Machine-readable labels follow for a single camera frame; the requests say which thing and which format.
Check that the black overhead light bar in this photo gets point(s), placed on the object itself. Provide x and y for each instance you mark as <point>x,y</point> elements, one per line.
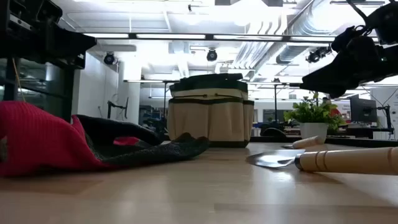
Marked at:
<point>210,36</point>

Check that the black computer monitor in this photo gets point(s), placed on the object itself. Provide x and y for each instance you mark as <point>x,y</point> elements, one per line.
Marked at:
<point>363,110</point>

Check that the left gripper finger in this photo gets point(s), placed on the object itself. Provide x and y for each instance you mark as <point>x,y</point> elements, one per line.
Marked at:
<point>73,62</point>
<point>68,42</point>

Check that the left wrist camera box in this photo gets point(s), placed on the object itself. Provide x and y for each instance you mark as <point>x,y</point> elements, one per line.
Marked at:
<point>34,15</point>

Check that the beige gardening bag green trim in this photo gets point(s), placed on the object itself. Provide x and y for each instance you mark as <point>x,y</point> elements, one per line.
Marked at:
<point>211,121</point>

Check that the black chair back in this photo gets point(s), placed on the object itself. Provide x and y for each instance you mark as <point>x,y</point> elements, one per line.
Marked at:
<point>273,133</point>

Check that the person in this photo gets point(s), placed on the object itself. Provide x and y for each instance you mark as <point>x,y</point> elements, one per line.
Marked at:
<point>335,112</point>

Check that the red black garden glove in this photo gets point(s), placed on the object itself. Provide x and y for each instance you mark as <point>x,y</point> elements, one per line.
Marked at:
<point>40,140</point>

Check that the green plant white pot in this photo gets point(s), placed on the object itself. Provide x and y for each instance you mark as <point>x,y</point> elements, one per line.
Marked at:
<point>313,130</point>

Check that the black ceiling spotlight cluster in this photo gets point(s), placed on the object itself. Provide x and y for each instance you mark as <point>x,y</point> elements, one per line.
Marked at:
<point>317,54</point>

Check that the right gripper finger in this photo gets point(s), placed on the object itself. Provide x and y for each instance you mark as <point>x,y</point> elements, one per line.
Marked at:
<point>342,77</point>
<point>354,40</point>

